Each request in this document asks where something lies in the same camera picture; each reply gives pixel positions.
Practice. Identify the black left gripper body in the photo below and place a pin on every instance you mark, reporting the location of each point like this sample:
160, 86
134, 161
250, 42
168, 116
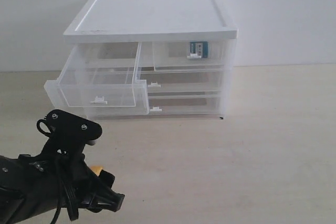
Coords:
78, 184

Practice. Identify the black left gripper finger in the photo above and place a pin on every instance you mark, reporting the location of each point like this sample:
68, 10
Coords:
105, 180
107, 200

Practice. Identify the yellow cheese wedge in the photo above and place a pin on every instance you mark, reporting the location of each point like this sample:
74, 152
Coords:
96, 169

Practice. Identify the white blue labelled bottle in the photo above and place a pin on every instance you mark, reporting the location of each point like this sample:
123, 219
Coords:
204, 50

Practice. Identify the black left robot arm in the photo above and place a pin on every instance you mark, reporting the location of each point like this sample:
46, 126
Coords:
33, 185

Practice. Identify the clear bottom wide drawer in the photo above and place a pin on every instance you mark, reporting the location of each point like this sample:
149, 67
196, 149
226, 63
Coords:
186, 105

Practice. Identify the clear wide drawer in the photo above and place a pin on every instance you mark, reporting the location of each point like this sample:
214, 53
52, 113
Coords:
167, 82
186, 105

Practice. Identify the white plastic drawer cabinet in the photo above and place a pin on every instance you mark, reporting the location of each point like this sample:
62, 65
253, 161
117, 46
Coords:
149, 21

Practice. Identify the clear middle wide drawer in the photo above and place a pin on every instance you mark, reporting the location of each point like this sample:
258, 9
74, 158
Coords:
167, 82

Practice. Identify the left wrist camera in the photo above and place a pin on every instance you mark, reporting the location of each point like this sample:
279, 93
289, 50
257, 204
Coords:
67, 132

